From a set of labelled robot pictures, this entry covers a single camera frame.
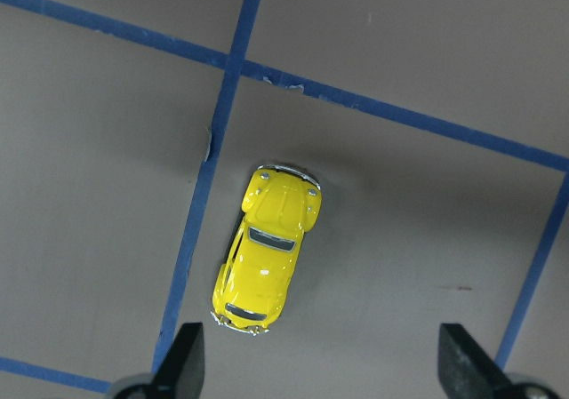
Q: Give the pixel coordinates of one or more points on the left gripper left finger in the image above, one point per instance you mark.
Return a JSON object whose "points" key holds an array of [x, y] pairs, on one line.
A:
{"points": [[180, 375]]}

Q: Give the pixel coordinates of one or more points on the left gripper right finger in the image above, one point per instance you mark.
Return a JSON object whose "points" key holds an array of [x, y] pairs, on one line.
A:
{"points": [[466, 371]]}

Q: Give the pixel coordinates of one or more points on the yellow beetle toy car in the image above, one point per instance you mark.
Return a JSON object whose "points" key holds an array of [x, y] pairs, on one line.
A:
{"points": [[281, 204]]}

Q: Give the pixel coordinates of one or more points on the brown paper table mat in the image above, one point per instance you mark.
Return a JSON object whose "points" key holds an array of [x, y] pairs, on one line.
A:
{"points": [[319, 183]]}

